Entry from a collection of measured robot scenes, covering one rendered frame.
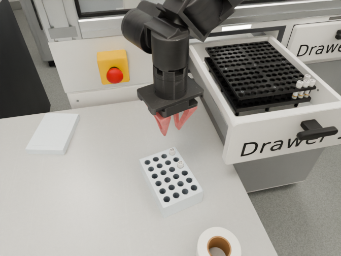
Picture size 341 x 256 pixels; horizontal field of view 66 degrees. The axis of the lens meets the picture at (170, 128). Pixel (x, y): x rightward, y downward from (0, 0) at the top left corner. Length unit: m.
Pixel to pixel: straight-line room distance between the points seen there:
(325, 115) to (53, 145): 0.57
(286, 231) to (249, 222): 0.92
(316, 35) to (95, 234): 0.76
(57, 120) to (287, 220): 1.17
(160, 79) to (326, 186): 1.40
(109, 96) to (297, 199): 1.14
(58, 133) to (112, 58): 0.22
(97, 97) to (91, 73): 0.08
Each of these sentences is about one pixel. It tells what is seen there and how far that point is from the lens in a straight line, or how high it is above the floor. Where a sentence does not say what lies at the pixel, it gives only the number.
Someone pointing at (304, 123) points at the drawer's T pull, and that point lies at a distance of 0.52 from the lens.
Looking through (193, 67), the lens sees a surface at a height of 0.87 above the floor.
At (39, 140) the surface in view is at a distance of 0.69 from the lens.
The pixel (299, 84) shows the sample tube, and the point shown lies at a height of 0.91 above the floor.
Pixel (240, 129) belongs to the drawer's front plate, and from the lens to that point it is 0.46.
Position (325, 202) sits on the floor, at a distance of 1.63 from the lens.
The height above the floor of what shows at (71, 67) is 0.87.
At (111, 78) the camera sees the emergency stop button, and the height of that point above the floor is 0.88.
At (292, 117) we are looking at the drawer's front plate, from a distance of 0.50.
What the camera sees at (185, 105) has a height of 0.94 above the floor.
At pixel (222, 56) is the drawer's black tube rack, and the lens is 0.69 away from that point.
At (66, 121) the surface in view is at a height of 0.78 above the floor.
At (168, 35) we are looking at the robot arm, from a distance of 0.39.
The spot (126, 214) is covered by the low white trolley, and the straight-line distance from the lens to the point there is 0.53.
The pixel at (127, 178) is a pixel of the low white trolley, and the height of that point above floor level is 0.76.
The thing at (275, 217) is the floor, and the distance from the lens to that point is 1.47.
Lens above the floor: 1.23
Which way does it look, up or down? 44 degrees down
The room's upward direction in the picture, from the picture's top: straight up
